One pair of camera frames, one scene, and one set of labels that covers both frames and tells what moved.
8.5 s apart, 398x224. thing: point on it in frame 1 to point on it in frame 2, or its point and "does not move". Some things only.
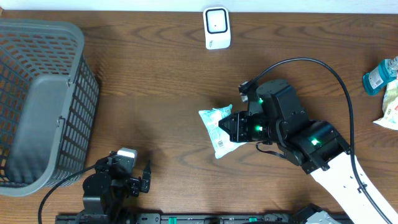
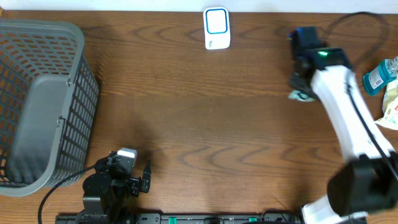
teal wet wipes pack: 220,138 to 294,94
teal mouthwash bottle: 375,79 does not move
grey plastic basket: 48,104 does not move
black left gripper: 135,183 does not move
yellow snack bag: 390,105 does not move
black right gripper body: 256,127 to 301,84
